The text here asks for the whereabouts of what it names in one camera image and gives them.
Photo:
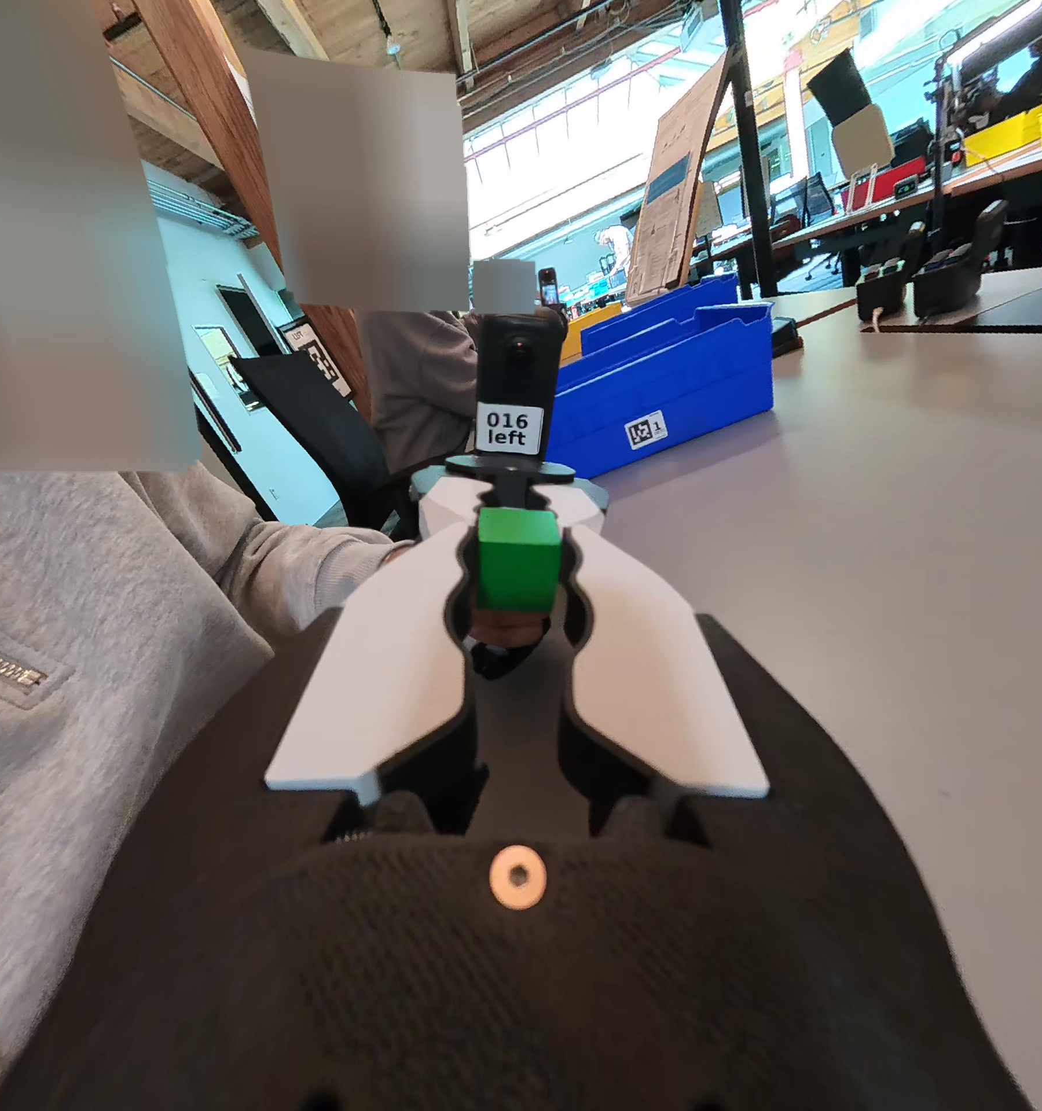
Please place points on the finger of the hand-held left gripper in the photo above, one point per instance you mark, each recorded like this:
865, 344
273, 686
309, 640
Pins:
451, 508
573, 505

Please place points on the black charging dock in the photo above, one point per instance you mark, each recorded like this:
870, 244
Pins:
951, 278
881, 291

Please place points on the cardboard sheet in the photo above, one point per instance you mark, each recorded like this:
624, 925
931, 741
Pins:
669, 234

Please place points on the labelled blue plastic bin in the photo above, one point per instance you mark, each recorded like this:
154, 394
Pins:
703, 382

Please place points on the black metal pole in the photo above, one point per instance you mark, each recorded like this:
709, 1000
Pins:
751, 173

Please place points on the person's grey sweatshirt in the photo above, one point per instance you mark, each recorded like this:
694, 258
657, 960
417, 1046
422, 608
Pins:
69, 607

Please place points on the framed marker sign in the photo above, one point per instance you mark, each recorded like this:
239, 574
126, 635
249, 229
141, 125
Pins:
321, 360

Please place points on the small black box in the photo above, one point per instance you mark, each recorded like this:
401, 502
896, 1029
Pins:
786, 334

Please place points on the wooden support beam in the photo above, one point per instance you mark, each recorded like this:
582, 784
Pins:
200, 87

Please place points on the red plastic bin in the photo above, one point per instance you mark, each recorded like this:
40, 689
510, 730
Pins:
868, 195

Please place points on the black office chair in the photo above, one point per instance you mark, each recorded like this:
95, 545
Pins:
313, 417

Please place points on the person's left forearm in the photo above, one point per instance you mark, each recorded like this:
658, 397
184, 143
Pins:
313, 573

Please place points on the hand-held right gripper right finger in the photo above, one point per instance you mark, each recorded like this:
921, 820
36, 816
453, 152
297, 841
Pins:
669, 694

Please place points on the person's left hand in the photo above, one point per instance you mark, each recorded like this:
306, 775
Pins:
504, 629

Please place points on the black panel on stand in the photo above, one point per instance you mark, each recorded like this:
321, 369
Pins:
838, 87

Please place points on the green cube block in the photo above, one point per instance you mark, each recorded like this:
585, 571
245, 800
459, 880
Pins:
517, 560

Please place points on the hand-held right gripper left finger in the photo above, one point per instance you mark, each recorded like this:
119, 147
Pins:
373, 686

